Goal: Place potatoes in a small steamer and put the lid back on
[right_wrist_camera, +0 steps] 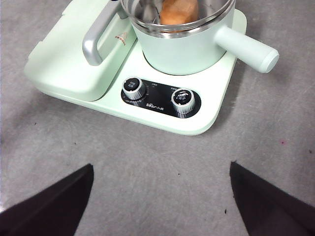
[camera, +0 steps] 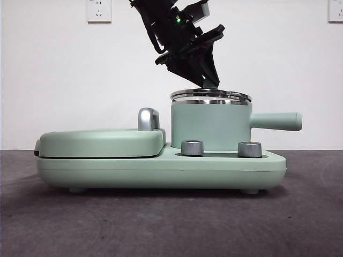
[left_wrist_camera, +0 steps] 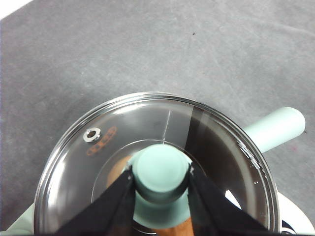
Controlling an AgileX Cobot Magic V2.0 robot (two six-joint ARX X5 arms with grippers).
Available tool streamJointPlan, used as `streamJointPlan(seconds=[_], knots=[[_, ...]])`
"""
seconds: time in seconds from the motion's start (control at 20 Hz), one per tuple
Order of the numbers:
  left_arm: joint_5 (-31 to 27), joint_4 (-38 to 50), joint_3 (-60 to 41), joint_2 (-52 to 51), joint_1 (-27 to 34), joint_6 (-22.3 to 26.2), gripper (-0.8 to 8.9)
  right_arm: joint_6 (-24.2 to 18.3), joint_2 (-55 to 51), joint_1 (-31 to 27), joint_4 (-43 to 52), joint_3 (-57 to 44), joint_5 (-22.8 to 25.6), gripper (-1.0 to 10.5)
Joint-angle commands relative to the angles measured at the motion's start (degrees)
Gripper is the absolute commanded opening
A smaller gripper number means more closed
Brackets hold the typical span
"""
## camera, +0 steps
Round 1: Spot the green breakfast machine base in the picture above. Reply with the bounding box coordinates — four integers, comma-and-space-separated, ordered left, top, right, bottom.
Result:
36, 141, 287, 194

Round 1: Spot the silver control knob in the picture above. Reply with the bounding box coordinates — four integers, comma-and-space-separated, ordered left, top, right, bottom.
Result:
237, 141, 262, 158
181, 139, 204, 156

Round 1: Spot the green pot with side handle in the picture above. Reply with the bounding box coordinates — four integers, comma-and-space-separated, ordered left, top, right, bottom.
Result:
170, 97, 303, 150

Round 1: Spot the white wall socket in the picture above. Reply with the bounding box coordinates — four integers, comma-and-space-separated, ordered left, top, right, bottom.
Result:
86, 0, 112, 24
328, 0, 343, 24

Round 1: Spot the glass lid with green knob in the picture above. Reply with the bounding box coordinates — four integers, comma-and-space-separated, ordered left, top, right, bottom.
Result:
170, 75, 252, 104

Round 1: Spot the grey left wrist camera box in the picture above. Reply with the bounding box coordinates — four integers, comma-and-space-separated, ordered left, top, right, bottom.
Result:
182, 1, 210, 24

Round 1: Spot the green griddle cover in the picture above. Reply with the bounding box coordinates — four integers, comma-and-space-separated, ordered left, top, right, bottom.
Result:
33, 127, 167, 160

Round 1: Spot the chrome cover handle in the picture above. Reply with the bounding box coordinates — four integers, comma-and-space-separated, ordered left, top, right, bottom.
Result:
137, 107, 161, 132

